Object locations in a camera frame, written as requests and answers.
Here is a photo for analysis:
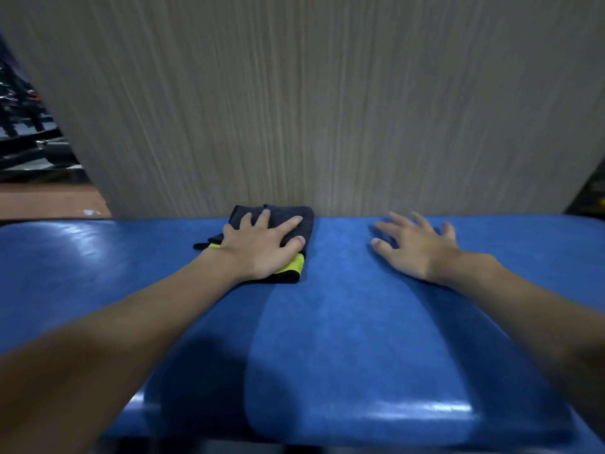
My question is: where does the black gym equipment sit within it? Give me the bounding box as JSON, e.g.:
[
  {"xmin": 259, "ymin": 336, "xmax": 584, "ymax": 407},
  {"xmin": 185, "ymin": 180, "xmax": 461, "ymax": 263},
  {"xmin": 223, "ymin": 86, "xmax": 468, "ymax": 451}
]
[{"xmin": 0, "ymin": 37, "xmax": 91, "ymax": 183}]

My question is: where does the grey and yellow cleaning cloth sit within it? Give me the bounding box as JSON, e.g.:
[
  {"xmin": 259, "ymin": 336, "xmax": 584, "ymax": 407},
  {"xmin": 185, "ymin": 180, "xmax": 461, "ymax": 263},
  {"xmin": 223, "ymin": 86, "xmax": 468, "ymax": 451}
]
[{"xmin": 192, "ymin": 204, "xmax": 315, "ymax": 284}]

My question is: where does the person's right forearm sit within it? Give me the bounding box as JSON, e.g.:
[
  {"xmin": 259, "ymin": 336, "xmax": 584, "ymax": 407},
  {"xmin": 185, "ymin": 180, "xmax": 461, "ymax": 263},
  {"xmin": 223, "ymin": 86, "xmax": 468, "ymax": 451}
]
[{"xmin": 437, "ymin": 250, "xmax": 605, "ymax": 440}]

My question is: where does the person's left hand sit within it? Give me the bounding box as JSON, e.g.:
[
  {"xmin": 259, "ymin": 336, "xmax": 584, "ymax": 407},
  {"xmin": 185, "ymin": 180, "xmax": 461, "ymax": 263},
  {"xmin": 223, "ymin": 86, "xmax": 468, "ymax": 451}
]
[{"xmin": 207, "ymin": 209, "xmax": 307, "ymax": 282}]

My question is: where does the blue padded bench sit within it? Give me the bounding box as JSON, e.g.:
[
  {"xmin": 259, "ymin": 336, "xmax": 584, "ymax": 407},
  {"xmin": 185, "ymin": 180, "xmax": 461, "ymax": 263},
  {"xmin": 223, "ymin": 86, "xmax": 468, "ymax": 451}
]
[{"xmin": 0, "ymin": 214, "xmax": 605, "ymax": 454}]

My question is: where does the person's right hand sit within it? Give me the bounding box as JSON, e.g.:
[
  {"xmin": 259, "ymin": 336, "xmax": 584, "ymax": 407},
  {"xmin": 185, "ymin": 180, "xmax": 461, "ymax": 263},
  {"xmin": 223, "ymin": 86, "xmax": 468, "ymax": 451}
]
[{"xmin": 370, "ymin": 211, "xmax": 462, "ymax": 284}]

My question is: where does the person's left forearm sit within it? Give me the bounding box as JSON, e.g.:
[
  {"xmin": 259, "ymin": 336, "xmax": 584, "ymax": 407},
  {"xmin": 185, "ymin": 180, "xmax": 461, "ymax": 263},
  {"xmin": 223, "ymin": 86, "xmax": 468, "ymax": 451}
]
[{"xmin": 0, "ymin": 248, "xmax": 242, "ymax": 454}]

